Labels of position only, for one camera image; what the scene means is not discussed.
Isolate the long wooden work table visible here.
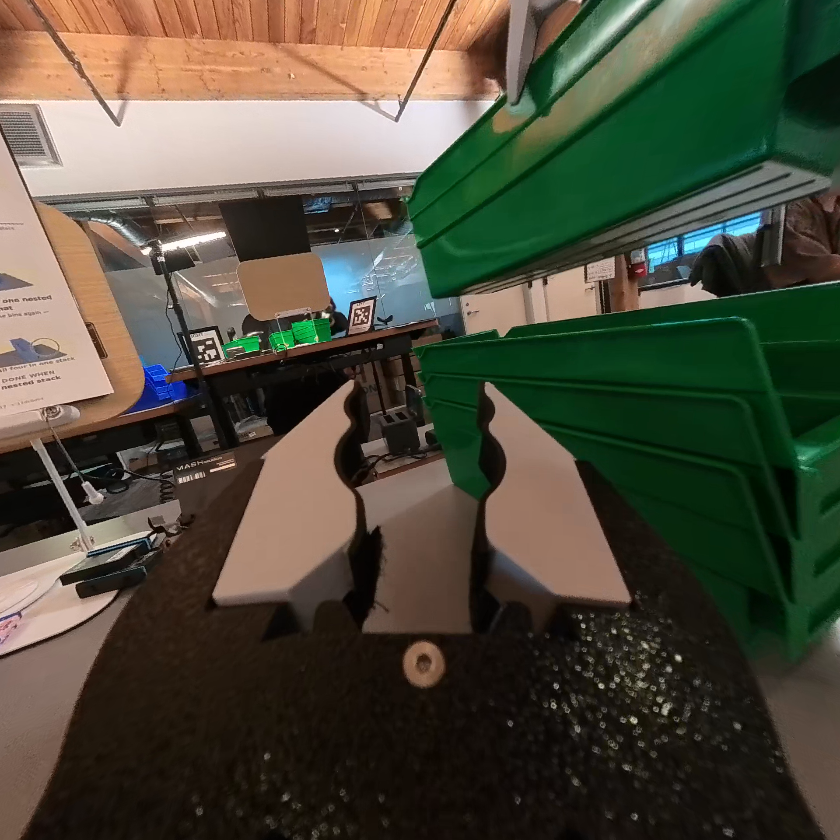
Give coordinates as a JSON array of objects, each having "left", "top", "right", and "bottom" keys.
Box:
[{"left": 167, "top": 319, "right": 439, "bottom": 385}]

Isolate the dark blue plastic bin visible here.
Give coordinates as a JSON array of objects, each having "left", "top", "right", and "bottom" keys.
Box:
[{"left": 128, "top": 364, "right": 193, "bottom": 413}]

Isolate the black ceiling brace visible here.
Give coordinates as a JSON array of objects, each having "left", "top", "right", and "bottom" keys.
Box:
[
  {"left": 26, "top": 0, "right": 123, "bottom": 127},
  {"left": 392, "top": 0, "right": 455, "bottom": 123}
]

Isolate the beige rounded board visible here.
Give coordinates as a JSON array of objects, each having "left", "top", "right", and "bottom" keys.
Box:
[{"left": 236, "top": 252, "right": 329, "bottom": 321}]

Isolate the white pull cord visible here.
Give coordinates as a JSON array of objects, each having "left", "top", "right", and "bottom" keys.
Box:
[{"left": 47, "top": 430, "right": 107, "bottom": 508}]

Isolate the white instruction sheet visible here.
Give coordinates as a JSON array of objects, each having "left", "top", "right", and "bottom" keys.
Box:
[{"left": 0, "top": 128, "right": 116, "bottom": 427}]

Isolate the instruction poster on stand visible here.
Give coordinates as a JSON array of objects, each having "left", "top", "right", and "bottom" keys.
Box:
[{"left": 0, "top": 200, "right": 147, "bottom": 455}]

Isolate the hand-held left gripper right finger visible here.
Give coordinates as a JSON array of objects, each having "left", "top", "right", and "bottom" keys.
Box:
[{"left": 474, "top": 382, "right": 633, "bottom": 632}]

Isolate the black camera battery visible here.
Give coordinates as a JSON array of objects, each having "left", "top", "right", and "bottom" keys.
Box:
[
  {"left": 60, "top": 541, "right": 155, "bottom": 585},
  {"left": 75, "top": 551, "right": 165, "bottom": 599}
]

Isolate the coiled black cable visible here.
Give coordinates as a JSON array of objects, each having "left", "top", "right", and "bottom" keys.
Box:
[{"left": 98, "top": 459, "right": 177, "bottom": 509}]

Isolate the wooden support post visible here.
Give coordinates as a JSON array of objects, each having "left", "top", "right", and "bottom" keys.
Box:
[{"left": 610, "top": 252, "right": 641, "bottom": 312}]

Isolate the white door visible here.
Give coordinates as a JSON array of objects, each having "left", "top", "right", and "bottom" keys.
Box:
[{"left": 459, "top": 282, "right": 549, "bottom": 337}]

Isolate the grey wall vent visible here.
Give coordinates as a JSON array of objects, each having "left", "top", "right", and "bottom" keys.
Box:
[{"left": 0, "top": 105, "right": 63, "bottom": 168}]

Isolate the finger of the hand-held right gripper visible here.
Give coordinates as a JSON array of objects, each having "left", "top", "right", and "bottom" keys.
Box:
[{"left": 505, "top": 0, "right": 547, "bottom": 106}]

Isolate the black light stand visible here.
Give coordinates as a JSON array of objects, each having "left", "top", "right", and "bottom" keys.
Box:
[{"left": 147, "top": 239, "right": 198, "bottom": 395}]

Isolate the black cardboard box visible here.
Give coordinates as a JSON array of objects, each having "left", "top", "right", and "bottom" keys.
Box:
[{"left": 172, "top": 436, "right": 277, "bottom": 526}]

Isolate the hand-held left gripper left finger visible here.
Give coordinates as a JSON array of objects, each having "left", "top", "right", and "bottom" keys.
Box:
[{"left": 211, "top": 379, "right": 370, "bottom": 634}]

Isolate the black hanging panel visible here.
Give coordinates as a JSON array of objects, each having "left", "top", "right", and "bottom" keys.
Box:
[{"left": 218, "top": 197, "right": 311, "bottom": 263}]

